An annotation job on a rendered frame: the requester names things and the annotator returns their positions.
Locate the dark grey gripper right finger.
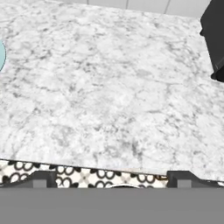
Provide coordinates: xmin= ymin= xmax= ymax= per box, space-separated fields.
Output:
xmin=166 ymin=170 xmax=221 ymax=189

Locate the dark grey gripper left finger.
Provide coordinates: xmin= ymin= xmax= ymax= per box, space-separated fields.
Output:
xmin=3 ymin=170 xmax=59 ymax=189

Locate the light blue plate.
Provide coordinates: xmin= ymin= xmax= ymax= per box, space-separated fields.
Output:
xmin=0 ymin=39 xmax=7 ymax=73

